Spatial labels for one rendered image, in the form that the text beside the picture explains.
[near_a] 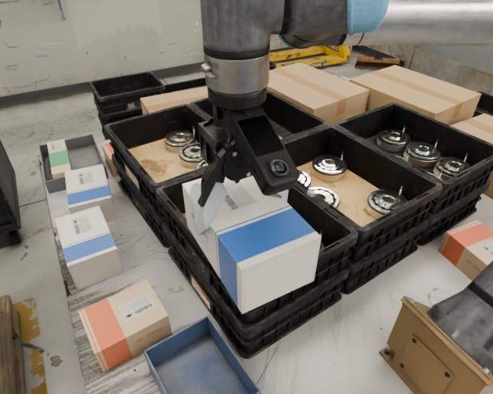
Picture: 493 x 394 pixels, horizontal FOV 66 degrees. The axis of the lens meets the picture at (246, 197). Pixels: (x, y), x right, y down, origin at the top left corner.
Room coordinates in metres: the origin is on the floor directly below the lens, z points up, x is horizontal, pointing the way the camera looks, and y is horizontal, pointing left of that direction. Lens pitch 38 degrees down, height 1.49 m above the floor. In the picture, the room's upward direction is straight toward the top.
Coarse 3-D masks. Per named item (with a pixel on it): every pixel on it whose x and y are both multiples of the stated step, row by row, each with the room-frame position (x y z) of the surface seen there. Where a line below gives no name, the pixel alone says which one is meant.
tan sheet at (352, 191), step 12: (300, 168) 0.98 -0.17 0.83; (312, 180) 0.92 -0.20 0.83; (348, 180) 0.92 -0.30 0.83; (360, 180) 0.92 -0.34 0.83; (336, 192) 0.86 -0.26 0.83; (348, 192) 0.86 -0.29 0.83; (360, 192) 0.86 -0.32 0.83; (348, 204) 0.80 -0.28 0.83; (360, 204) 0.80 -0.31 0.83; (348, 216) 0.76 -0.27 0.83; (360, 216) 0.76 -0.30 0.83
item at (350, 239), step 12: (180, 180) 0.78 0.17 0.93; (300, 192) 0.73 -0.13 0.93; (168, 204) 0.68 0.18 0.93; (312, 204) 0.69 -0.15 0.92; (180, 216) 0.64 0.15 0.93; (336, 216) 0.64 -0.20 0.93; (348, 228) 0.60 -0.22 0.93; (192, 240) 0.58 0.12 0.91; (348, 240) 0.56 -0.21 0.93; (324, 252) 0.53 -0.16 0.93; (336, 252) 0.54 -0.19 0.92
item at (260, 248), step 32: (256, 192) 0.46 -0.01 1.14; (192, 224) 0.46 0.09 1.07; (224, 224) 0.39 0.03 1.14; (256, 224) 0.39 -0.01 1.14; (288, 224) 0.39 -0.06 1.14; (224, 256) 0.35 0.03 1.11; (256, 256) 0.33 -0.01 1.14; (288, 256) 0.34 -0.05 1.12; (256, 288) 0.31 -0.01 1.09; (288, 288) 0.34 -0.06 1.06
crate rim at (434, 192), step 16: (320, 128) 1.05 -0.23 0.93; (336, 128) 1.05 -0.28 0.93; (288, 144) 0.97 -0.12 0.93; (416, 176) 0.80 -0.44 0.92; (432, 192) 0.73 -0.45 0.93; (400, 208) 0.67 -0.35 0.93; (416, 208) 0.69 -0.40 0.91; (352, 224) 0.61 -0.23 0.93; (368, 224) 0.61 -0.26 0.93; (384, 224) 0.63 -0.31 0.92
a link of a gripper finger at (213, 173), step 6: (216, 156) 0.41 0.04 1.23; (216, 162) 0.40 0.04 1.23; (222, 162) 0.40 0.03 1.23; (210, 168) 0.40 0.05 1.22; (216, 168) 0.40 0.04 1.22; (222, 168) 0.40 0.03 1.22; (204, 174) 0.40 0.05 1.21; (210, 174) 0.39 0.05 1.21; (216, 174) 0.40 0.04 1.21; (222, 174) 0.40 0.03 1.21; (204, 180) 0.40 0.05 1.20; (210, 180) 0.39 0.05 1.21; (216, 180) 0.40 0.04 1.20; (222, 180) 0.40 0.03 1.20; (204, 186) 0.39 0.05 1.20; (210, 186) 0.39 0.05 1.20; (204, 192) 0.39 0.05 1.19; (210, 192) 0.39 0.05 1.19; (204, 198) 0.39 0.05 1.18; (204, 204) 0.39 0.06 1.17
